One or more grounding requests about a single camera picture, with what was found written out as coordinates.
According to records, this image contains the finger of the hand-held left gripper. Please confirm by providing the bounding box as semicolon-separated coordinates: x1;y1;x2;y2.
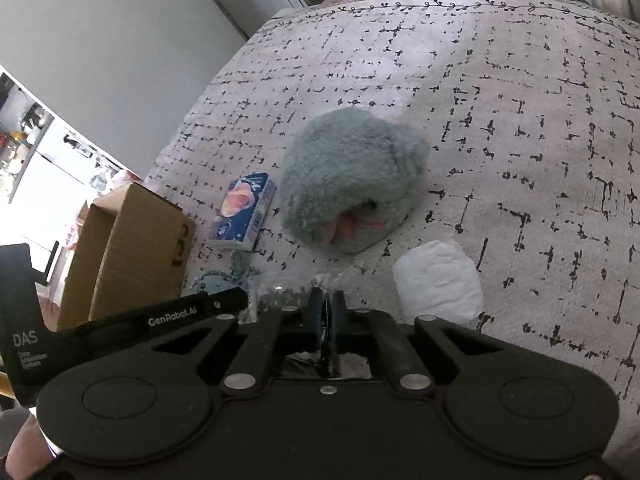
47;286;249;363

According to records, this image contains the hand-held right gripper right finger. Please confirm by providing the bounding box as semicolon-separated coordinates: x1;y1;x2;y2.
331;289;507;397

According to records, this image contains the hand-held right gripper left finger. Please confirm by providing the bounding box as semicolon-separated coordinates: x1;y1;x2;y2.
142;287;328;397

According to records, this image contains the clear plastic bag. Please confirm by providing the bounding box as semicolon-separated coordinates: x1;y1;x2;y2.
244;269;373;378

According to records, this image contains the teal knitted toy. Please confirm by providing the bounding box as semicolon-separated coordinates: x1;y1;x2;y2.
191;249;253;297

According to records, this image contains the brown cardboard box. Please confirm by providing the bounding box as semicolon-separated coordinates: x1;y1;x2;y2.
56;181;197;332

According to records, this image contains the white diaper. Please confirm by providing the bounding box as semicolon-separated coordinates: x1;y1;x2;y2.
391;239;485;331

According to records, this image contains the blue tissue packet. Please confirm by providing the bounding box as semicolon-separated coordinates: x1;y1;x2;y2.
206;172;277;252

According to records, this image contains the grey plush toy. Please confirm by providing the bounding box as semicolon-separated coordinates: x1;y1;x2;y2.
280;107;432;256

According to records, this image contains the white wall cabinet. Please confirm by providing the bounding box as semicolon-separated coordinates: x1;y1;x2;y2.
0;71;132;203

